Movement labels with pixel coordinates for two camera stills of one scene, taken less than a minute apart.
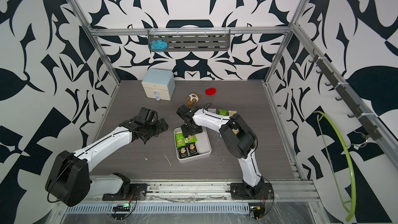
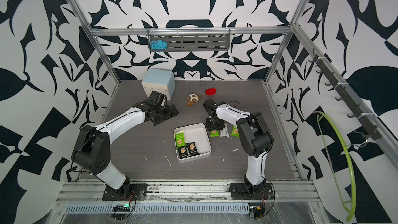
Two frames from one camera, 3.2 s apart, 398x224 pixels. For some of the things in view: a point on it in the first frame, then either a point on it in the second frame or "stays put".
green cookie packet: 192,139 to 214,133
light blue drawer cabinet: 159,84 stays put
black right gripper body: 188,130 to 212,124
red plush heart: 211,91 stays put
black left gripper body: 155,128 to 164,114
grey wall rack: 193,39 stays put
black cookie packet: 191,149 stays put
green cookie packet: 180,140 stays put
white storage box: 202,146 stays put
